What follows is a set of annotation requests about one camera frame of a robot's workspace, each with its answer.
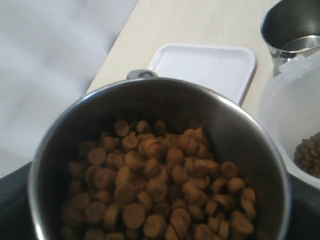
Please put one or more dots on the white curtain backdrop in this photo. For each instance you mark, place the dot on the white curtain backdrop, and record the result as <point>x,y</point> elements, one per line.
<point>50,52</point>

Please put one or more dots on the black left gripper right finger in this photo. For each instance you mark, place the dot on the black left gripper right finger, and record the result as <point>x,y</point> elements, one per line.
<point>305,211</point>

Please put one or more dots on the clear plastic pitcher with label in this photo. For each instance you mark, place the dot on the clear plastic pitcher with label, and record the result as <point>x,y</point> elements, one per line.
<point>289,109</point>

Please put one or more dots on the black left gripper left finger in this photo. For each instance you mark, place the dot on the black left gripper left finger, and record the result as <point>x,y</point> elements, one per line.
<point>15,215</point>

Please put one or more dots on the white plastic tray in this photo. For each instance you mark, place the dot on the white plastic tray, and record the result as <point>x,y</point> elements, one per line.
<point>227,70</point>

